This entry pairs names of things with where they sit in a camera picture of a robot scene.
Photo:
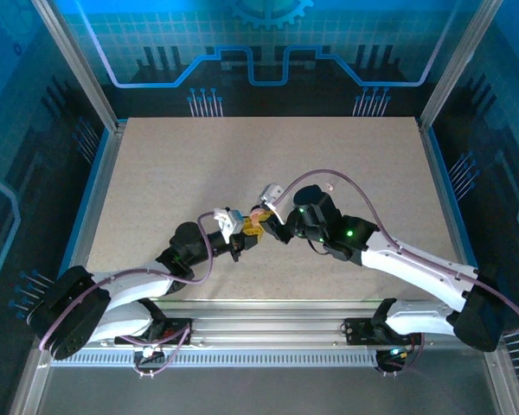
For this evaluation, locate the pink earbud charging case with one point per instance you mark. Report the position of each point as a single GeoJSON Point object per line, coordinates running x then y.
{"type": "Point", "coordinates": [256, 215]}

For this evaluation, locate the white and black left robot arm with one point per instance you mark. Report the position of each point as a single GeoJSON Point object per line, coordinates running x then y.
{"type": "Point", "coordinates": [134, 285]}

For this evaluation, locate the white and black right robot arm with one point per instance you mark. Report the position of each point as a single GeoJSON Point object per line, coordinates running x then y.
{"type": "Point", "coordinates": [415, 268]}

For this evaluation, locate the long aluminium frame rail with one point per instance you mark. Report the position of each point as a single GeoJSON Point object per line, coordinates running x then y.
{"type": "Point", "coordinates": [264, 320]}

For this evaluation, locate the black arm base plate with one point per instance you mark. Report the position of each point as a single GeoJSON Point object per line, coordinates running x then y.
{"type": "Point", "coordinates": [177, 328]}
{"type": "Point", "coordinates": [359, 330]}

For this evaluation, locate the aluminium side rail blue trim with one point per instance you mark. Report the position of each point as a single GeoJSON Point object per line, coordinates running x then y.
{"type": "Point", "coordinates": [93, 194]}
{"type": "Point", "coordinates": [442, 173]}

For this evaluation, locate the aluminium frame post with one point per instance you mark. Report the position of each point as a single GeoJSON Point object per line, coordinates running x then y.
{"type": "Point", "coordinates": [74, 56]}
{"type": "Point", "coordinates": [460, 56]}

